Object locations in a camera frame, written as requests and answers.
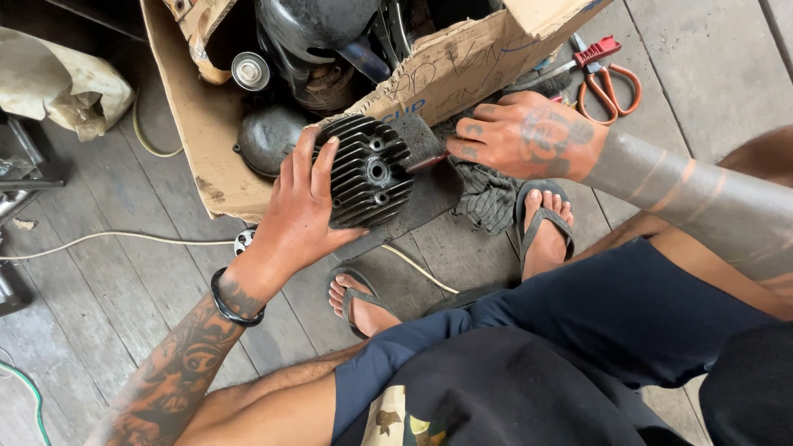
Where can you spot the person's right hand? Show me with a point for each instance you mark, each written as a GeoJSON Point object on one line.
{"type": "Point", "coordinates": [533, 142]}

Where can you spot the person's left hand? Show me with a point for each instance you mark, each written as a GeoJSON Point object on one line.
{"type": "Point", "coordinates": [291, 223]}

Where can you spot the black finned cylinder head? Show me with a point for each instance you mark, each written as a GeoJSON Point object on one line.
{"type": "Point", "coordinates": [368, 176]}

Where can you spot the small round metal part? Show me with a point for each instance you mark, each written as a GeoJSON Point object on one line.
{"type": "Point", "coordinates": [243, 240]}

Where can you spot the grey striped cloth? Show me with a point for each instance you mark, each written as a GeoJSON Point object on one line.
{"type": "Point", "coordinates": [486, 195]}

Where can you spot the grey flip-flop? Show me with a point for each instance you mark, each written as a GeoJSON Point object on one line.
{"type": "Point", "coordinates": [538, 218]}
{"type": "Point", "coordinates": [353, 296]}

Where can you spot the black domed engine cover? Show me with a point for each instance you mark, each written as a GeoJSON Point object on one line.
{"type": "Point", "coordinates": [266, 139]}

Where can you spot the person's right leg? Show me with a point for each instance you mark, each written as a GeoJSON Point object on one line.
{"type": "Point", "coordinates": [548, 241]}

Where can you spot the person's leg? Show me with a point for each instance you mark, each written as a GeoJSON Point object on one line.
{"type": "Point", "coordinates": [260, 409]}
{"type": "Point", "coordinates": [548, 241]}

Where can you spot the black rubber mat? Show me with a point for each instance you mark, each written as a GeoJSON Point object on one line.
{"type": "Point", "coordinates": [427, 204]}

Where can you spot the cardboard box of engine parts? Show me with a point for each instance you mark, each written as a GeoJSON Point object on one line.
{"type": "Point", "coordinates": [204, 117]}

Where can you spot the silver can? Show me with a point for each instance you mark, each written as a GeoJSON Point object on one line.
{"type": "Point", "coordinates": [250, 71]}

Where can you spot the person's left leg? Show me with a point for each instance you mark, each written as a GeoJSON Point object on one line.
{"type": "Point", "coordinates": [260, 409]}

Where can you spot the navy blue shorts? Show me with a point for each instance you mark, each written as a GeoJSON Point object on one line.
{"type": "Point", "coordinates": [607, 322]}

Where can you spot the black rounded tank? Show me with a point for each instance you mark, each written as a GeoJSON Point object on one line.
{"type": "Point", "coordinates": [310, 22]}

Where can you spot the black shirt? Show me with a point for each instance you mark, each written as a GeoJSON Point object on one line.
{"type": "Point", "coordinates": [526, 396]}

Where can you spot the crumpled beige paper bag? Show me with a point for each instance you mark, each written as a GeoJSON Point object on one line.
{"type": "Point", "coordinates": [59, 83]}

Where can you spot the grey metal machine parts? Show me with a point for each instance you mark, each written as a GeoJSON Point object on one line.
{"type": "Point", "coordinates": [22, 186]}

